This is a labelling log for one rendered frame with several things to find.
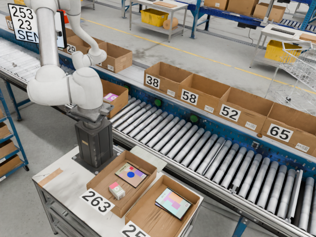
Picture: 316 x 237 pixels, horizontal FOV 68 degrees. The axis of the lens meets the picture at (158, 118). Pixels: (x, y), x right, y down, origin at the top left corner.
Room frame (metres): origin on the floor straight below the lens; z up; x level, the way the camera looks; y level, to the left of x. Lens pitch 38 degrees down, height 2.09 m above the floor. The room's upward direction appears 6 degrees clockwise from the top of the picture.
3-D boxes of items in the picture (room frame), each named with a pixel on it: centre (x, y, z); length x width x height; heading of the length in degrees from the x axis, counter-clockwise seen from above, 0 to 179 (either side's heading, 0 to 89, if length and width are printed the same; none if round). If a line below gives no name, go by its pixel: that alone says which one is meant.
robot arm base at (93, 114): (1.17, 0.41, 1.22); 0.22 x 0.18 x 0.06; 71
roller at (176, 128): (1.55, -0.12, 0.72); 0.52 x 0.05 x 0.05; 150
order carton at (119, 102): (1.87, 0.55, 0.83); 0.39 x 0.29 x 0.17; 66
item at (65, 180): (0.94, 0.22, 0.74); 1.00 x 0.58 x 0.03; 59
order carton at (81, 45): (2.69, 0.96, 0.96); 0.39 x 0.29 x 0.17; 60
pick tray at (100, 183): (0.96, 0.18, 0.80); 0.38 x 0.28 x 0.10; 150
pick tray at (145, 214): (0.78, -0.09, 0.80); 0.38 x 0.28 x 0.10; 148
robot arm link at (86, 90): (1.17, 0.43, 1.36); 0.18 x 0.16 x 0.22; 111
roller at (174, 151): (1.48, -0.23, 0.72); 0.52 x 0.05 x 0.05; 150
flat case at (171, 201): (0.85, -0.15, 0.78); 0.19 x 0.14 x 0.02; 56
